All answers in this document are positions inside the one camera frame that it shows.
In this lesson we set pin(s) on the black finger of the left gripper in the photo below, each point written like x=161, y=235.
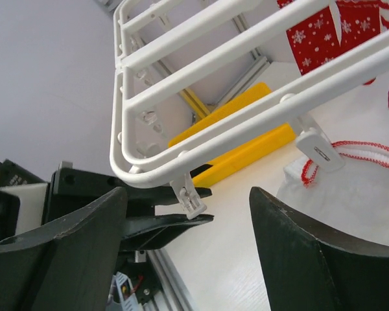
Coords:
x=181, y=191

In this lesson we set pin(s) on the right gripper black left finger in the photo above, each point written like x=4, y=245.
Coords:
x=66, y=264

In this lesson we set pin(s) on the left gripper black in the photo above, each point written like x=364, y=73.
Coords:
x=71, y=189

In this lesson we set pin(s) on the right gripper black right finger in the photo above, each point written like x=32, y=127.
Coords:
x=308, y=265

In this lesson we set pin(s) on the white hanger clip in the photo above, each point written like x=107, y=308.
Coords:
x=191, y=203

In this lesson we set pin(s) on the white plastic clip hanger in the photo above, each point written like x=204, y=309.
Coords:
x=167, y=122

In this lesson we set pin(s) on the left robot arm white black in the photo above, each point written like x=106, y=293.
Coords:
x=28, y=202

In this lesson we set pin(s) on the white sock red trim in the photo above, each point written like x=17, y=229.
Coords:
x=353, y=199

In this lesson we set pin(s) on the red snowflake sock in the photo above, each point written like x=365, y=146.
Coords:
x=336, y=30

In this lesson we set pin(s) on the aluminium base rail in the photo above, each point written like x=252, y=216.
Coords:
x=147, y=280

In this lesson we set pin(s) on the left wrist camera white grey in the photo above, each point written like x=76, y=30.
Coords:
x=21, y=208

